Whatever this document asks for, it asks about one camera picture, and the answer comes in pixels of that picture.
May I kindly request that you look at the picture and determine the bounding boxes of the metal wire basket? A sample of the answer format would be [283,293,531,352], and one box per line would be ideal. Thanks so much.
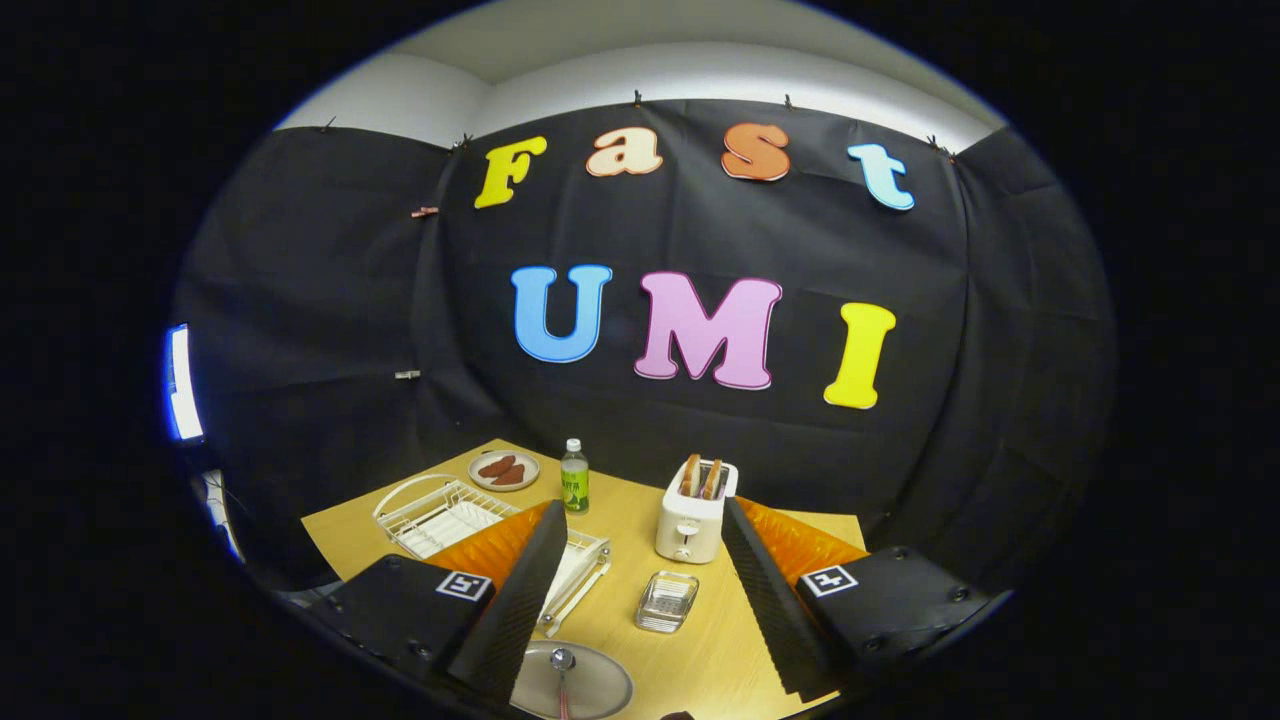
[635,570,701,635]

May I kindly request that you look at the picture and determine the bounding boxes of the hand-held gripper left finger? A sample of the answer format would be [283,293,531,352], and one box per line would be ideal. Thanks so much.
[312,499,569,704]

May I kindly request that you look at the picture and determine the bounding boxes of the white toaster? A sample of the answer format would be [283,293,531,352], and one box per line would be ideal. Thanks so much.
[655,458,740,565]

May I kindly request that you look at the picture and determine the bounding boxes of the bright white light panel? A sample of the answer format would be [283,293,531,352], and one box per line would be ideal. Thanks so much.
[164,322,207,445]

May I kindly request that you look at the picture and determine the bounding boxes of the white round plate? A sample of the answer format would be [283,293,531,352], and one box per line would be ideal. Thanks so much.
[509,640,635,720]

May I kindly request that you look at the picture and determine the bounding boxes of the small plate with sausages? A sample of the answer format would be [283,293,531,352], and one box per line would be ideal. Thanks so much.
[468,449,542,493]

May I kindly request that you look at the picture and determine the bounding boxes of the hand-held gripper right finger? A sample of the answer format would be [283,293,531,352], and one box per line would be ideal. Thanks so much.
[720,496,993,701]

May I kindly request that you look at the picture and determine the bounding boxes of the green label drink bottle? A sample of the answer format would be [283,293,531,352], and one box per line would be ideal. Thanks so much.
[560,438,591,515]

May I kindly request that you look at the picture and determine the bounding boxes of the metal spoon with pink handle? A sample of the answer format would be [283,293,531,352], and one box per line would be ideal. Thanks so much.
[550,647,577,720]

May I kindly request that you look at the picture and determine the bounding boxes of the white dish rack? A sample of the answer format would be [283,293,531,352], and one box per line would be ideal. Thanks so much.
[373,473,612,639]

